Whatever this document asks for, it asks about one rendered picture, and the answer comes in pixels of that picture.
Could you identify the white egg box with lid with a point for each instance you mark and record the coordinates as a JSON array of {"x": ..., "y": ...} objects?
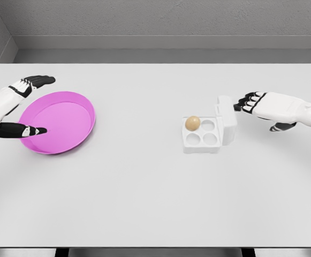
[{"x": 226, "y": 117}]

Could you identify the tan egg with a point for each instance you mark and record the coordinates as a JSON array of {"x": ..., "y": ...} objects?
[{"x": 192, "y": 123}]

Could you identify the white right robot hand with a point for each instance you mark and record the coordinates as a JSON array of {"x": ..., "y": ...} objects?
[{"x": 281, "y": 108}]

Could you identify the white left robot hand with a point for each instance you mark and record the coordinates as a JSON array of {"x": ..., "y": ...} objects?
[{"x": 2, "y": 100}]

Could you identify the pink round plate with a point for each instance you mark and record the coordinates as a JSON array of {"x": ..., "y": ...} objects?
[{"x": 64, "y": 120}]

